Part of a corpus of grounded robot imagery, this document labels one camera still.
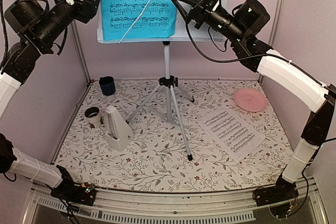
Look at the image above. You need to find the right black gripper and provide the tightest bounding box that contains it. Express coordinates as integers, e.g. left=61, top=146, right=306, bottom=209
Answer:
left=172, top=0, right=248, bottom=44

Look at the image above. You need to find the light blue music stand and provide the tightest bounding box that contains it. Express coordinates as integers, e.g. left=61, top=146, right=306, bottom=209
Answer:
left=97, top=0, right=232, bottom=161

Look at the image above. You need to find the blue sheet music page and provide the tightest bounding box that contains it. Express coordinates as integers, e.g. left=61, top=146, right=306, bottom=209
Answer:
left=101, top=0, right=176, bottom=41

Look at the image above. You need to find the white metronome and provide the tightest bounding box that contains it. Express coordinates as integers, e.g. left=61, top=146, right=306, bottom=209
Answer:
left=104, top=105, right=134, bottom=152

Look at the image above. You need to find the white sheet music page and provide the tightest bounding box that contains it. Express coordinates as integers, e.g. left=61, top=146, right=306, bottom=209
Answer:
left=197, top=108, right=265, bottom=162

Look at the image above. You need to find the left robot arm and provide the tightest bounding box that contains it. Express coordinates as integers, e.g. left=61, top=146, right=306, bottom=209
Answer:
left=1, top=0, right=101, bottom=200

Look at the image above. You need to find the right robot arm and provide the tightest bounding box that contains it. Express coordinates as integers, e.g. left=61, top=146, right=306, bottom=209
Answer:
left=171, top=0, right=335, bottom=201

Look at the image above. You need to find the dark blue cup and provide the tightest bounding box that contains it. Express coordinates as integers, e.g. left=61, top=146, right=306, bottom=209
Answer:
left=99, top=76, right=116, bottom=96

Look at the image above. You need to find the paper coffee cup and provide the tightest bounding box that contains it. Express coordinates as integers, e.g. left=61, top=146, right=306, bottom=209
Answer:
left=84, top=106, right=102, bottom=129

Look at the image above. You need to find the pink plate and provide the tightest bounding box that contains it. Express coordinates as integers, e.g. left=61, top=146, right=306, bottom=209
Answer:
left=234, top=88, right=267, bottom=112

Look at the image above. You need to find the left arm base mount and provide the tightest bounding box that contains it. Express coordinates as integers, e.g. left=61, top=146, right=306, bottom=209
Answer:
left=50, top=180, right=97, bottom=206

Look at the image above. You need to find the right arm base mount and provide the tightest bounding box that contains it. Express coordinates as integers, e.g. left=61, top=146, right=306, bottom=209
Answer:
left=253, top=182, right=299, bottom=206

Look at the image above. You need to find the front aluminium rail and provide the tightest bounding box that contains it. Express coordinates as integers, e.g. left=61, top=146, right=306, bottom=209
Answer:
left=23, top=178, right=328, bottom=223

